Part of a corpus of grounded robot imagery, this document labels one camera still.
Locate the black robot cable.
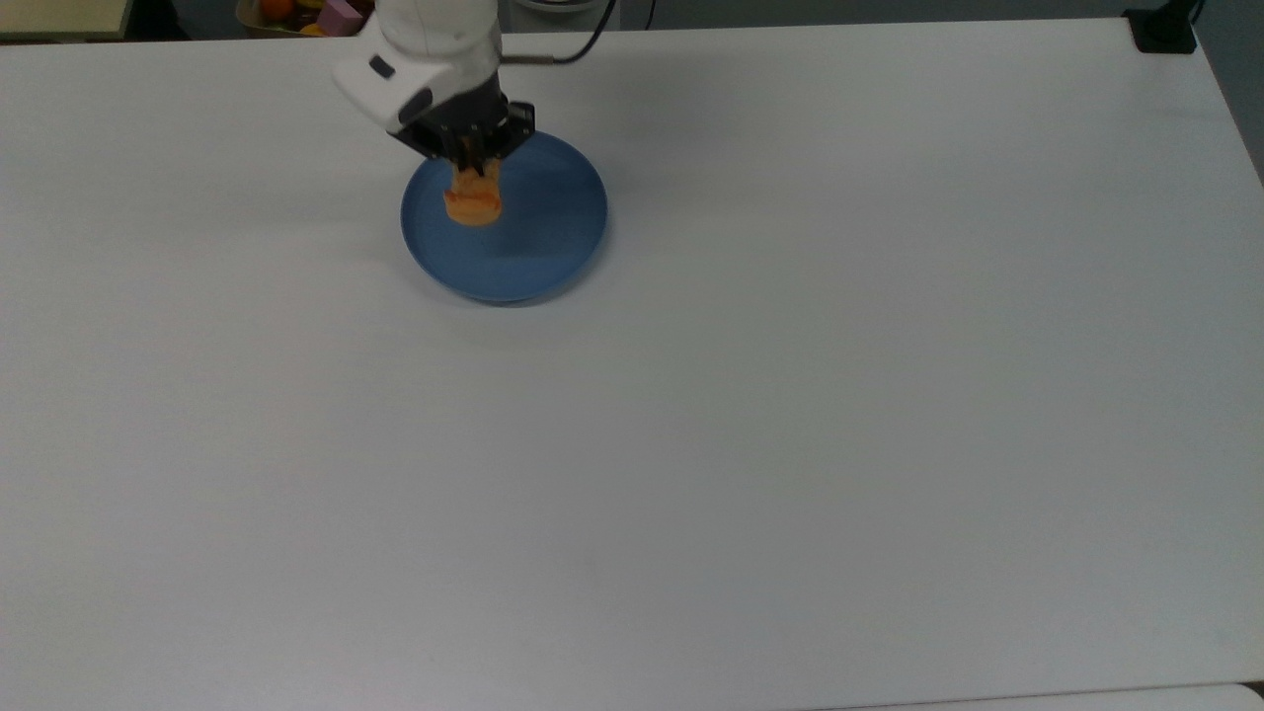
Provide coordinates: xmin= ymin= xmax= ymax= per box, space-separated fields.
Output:
xmin=499 ymin=0 xmax=618 ymax=66

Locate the orange twisted bread roll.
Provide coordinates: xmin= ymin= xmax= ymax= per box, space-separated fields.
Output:
xmin=442 ymin=158 xmax=504 ymax=228

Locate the box of colourful toys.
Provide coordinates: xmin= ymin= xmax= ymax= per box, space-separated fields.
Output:
xmin=235 ymin=0 xmax=381 ymax=39

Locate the beige board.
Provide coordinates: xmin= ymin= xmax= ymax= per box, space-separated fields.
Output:
xmin=0 ymin=0 xmax=134 ymax=40

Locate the blue round plate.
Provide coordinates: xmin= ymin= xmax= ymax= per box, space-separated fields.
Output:
xmin=400 ymin=128 xmax=610 ymax=304

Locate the black clamp camera stand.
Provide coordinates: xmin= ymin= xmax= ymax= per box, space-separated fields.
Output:
xmin=1124 ymin=0 xmax=1204 ymax=54

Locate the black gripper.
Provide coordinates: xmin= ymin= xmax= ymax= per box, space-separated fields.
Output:
xmin=388 ymin=84 xmax=537 ymax=179

